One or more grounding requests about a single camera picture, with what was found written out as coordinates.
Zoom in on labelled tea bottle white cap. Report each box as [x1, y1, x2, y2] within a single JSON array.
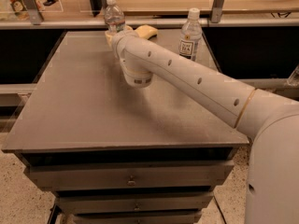
[[178, 7, 202, 61]]

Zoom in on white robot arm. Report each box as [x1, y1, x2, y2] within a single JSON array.
[[105, 29, 299, 224]]

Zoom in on clear object at right edge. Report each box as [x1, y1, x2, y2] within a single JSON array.
[[286, 64, 299, 87]]

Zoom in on middle drawer knob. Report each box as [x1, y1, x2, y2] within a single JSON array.
[[134, 203, 140, 212]]

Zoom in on top drawer knob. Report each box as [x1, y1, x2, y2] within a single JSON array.
[[127, 175, 136, 187]]

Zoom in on grey drawer cabinet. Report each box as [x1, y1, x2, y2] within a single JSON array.
[[3, 32, 248, 224]]

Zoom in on yellow sponge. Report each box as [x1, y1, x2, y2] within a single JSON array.
[[135, 25, 158, 39]]

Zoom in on colourful package on shelf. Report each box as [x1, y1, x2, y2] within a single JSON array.
[[0, 0, 29, 21]]

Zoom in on small black object on shelf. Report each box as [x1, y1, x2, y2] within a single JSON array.
[[43, 0, 57, 7]]

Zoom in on clear ribbed water bottle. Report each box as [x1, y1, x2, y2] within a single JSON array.
[[105, 0, 125, 34]]

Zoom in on drawer knob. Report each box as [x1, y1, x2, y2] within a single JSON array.
[[127, 175, 136, 187], [134, 203, 140, 212]]

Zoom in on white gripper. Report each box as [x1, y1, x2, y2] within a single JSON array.
[[105, 25, 138, 59]]

